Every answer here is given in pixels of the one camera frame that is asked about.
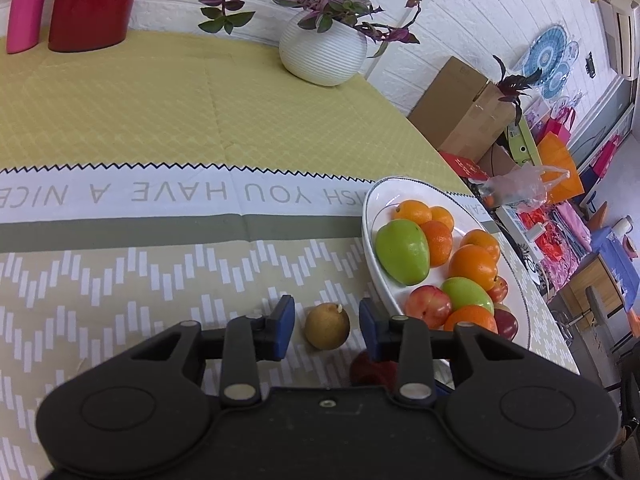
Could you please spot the red yellow plum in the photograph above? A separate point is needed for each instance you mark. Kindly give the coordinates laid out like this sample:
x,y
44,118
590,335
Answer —
x,y
499,289
428,306

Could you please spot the small black wall device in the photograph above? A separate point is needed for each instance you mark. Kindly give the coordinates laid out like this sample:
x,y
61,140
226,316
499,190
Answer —
x,y
590,64

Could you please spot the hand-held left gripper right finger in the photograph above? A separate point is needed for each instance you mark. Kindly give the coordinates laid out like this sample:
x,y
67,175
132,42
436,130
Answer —
x,y
369,330

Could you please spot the small pale wall fan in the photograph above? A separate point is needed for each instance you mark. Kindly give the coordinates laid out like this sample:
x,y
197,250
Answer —
x,y
572,50

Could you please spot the pink bottle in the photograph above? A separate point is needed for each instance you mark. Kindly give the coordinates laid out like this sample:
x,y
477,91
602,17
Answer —
x,y
27,5

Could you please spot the red thermos jug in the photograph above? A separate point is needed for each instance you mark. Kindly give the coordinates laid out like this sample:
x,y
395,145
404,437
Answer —
x,y
92,5

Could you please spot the purple plant in white pot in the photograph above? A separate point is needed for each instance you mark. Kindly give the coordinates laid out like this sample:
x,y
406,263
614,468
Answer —
x,y
322,52

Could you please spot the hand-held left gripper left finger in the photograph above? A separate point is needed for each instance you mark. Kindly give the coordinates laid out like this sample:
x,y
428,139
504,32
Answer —
x,y
284,327

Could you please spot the white air conditioner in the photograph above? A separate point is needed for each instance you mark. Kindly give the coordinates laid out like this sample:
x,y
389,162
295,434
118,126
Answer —
x,y
622,15

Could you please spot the dark red plum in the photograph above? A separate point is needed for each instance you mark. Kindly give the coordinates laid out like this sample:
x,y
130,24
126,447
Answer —
x,y
506,324
370,367

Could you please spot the large blue patterned wall fan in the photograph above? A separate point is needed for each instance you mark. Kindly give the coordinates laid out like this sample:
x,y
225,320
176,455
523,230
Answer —
x,y
545,52

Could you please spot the white plate with thin rim line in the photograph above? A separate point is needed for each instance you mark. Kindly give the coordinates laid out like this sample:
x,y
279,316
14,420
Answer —
x,y
372,210

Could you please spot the green mango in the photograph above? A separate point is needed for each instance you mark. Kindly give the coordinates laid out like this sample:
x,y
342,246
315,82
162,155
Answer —
x,y
466,294
402,251

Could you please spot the clear plastic bag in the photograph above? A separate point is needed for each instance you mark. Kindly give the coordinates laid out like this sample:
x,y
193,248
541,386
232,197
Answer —
x,y
520,185

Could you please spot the small brown pear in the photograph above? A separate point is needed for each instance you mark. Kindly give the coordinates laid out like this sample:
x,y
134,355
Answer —
x,y
502,306
327,326

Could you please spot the small open cardboard box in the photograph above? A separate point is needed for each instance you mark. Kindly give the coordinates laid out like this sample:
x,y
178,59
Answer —
x,y
497,157

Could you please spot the chrome stool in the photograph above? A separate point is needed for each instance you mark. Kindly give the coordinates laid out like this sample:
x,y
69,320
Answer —
x,y
595,305

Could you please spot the large orange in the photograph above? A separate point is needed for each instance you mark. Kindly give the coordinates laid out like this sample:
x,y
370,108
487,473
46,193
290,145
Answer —
x,y
472,267
470,318

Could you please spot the pink gift bag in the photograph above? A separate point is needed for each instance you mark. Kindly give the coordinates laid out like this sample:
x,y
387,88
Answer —
x,y
560,122

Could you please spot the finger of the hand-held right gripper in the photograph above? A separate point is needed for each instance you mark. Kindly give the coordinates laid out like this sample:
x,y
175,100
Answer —
x,y
443,388

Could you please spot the medium blue patterned wall fan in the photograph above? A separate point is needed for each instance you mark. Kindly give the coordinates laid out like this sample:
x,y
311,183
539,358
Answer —
x,y
557,80

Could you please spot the dark purple leafy plant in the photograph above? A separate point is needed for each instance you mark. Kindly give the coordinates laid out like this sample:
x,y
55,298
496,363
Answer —
x,y
517,87

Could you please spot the zigzag patterned tablecloth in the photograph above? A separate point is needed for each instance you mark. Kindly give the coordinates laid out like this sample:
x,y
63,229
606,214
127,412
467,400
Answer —
x,y
150,125

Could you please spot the white power strip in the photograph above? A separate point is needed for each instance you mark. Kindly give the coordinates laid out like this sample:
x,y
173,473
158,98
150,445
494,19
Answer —
x,y
515,230

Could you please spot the green box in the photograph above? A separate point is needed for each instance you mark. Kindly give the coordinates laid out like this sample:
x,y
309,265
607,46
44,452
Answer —
x,y
522,140

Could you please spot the orange paper bag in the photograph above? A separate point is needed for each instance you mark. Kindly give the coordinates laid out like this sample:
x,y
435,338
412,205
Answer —
x,y
562,165

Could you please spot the red packet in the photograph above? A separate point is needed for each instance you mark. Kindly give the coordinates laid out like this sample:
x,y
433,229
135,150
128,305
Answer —
x,y
462,165

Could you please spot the large cardboard box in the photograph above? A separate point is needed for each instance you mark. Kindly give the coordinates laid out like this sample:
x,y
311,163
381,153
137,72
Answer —
x,y
455,105

